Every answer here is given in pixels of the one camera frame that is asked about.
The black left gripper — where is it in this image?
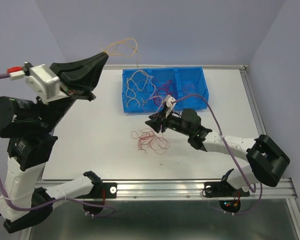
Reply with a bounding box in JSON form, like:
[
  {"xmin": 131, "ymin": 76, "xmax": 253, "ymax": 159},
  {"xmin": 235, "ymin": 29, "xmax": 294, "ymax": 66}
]
[{"xmin": 39, "ymin": 49, "xmax": 113, "ymax": 130}]

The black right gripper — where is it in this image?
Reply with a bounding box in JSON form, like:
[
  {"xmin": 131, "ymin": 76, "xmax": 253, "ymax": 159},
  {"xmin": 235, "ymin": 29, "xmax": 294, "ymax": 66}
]
[{"xmin": 144, "ymin": 107, "xmax": 192, "ymax": 137}]

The red wire bundle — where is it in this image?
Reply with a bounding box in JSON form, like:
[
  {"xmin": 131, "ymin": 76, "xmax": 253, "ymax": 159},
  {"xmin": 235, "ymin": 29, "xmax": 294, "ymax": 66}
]
[{"xmin": 130, "ymin": 127, "xmax": 171, "ymax": 155}]

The thick dark red wire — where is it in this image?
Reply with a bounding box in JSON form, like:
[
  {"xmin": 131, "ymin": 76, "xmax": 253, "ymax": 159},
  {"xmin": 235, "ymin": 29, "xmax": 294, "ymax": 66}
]
[{"xmin": 149, "ymin": 78, "xmax": 178, "ymax": 108}]

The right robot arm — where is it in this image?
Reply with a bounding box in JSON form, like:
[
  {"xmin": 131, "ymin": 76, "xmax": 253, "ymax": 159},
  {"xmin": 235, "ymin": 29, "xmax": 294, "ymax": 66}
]
[{"xmin": 145, "ymin": 108, "xmax": 291, "ymax": 198}]

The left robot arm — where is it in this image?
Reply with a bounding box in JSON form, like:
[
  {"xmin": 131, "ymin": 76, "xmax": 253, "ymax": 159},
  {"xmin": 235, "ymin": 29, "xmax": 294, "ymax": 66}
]
[{"xmin": 0, "ymin": 52, "xmax": 109, "ymax": 233}]

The blue three-compartment plastic bin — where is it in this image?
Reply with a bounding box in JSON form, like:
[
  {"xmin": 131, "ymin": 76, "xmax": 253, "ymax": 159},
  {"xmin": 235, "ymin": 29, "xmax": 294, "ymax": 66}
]
[{"xmin": 122, "ymin": 67, "xmax": 209, "ymax": 114}]

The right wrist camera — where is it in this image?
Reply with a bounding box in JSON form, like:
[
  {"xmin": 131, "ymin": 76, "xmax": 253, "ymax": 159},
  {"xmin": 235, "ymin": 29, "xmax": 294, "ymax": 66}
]
[{"xmin": 164, "ymin": 94, "xmax": 177, "ymax": 119}]

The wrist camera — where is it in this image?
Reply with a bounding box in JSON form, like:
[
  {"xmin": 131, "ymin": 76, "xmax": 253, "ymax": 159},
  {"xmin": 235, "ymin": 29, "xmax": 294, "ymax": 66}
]
[
  {"xmin": 6, "ymin": 63, "xmax": 66, "ymax": 105},
  {"xmin": 164, "ymin": 94, "xmax": 177, "ymax": 119}
]

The thin orange wire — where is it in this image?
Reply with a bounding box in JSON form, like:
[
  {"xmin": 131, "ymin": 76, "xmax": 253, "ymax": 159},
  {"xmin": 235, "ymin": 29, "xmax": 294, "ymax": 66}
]
[{"xmin": 99, "ymin": 37, "xmax": 141, "ymax": 68}]

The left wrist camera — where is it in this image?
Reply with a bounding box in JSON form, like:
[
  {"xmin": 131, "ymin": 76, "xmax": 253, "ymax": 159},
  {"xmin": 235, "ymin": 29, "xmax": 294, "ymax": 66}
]
[{"xmin": 6, "ymin": 63, "xmax": 66, "ymax": 105}]

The aluminium front mounting rail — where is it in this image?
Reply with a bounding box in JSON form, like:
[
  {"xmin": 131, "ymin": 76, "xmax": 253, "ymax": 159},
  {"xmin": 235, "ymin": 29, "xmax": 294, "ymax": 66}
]
[{"xmin": 106, "ymin": 178, "xmax": 298, "ymax": 202}]

